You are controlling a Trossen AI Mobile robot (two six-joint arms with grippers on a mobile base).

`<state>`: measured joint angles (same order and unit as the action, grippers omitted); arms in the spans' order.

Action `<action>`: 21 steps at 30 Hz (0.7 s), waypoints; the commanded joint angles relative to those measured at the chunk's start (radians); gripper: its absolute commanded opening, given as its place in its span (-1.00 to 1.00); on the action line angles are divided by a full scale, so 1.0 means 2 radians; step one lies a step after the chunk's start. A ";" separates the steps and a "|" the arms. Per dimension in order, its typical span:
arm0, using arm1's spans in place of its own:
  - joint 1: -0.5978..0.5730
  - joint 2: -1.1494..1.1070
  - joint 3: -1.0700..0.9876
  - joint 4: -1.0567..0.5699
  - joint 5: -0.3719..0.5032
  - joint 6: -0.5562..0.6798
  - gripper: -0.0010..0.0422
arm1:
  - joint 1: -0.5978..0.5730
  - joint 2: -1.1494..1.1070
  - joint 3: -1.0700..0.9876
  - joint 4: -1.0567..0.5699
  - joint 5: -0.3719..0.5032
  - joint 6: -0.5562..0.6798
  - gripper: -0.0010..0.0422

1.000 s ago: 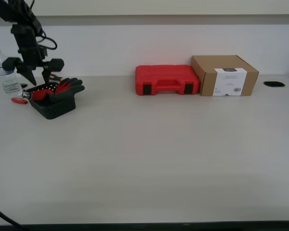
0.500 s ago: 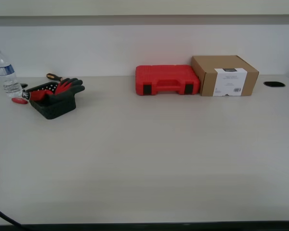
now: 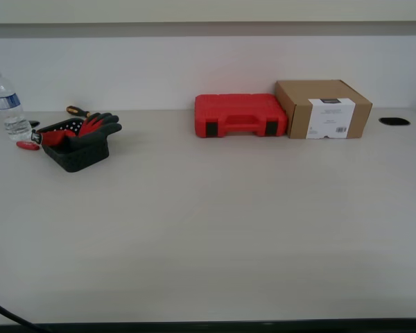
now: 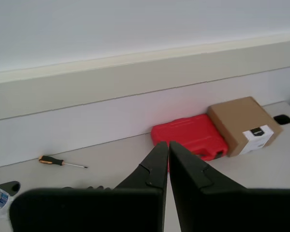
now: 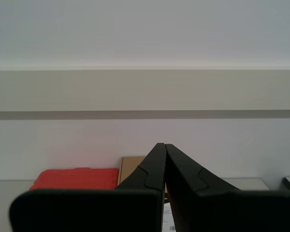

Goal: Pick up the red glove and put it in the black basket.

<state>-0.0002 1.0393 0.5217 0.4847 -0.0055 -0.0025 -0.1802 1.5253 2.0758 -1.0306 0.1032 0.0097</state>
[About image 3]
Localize red glove with grey fingertips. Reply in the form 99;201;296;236
31;112;123;150

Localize black cable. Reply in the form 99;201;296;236
0;294;39;330

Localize red plastic tool case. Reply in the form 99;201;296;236
194;93;289;139

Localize black perforated plastic basket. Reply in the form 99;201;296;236
35;117;111;174

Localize orange and black screwdriver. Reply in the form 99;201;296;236
66;105;92;119

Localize brown cardboard box white label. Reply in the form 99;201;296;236
275;79;374;140

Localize small red flat tool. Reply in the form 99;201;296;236
16;140;42;151

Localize clear plastic water bottle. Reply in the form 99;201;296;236
0;69;34;142

